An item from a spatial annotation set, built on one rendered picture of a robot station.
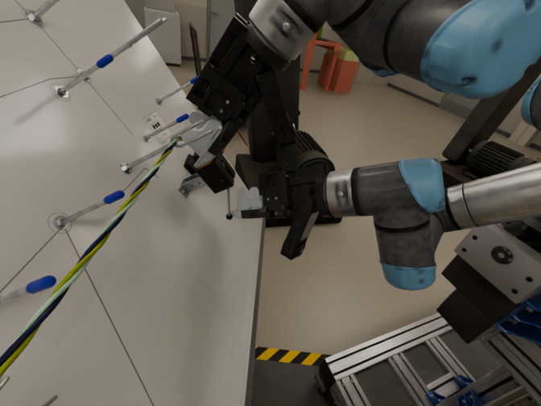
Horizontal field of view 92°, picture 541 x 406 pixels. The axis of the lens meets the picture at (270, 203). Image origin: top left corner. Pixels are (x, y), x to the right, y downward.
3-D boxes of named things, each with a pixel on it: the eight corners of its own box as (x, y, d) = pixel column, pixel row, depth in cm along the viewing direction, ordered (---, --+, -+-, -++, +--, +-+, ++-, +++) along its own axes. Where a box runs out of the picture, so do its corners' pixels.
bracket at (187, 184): (186, 198, 48) (209, 188, 46) (177, 189, 46) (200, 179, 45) (192, 183, 51) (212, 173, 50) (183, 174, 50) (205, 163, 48)
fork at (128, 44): (82, 68, 36) (162, 10, 32) (92, 80, 37) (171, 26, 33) (73, 71, 35) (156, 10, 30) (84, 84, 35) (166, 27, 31)
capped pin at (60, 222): (54, 213, 26) (116, 182, 24) (70, 218, 27) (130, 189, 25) (51, 227, 26) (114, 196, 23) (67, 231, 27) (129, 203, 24)
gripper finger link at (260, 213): (250, 208, 52) (289, 204, 47) (252, 217, 52) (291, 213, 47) (235, 209, 48) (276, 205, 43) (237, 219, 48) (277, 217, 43)
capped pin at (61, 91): (64, 87, 32) (114, 51, 30) (70, 99, 33) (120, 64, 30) (51, 84, 31) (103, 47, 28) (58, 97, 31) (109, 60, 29)
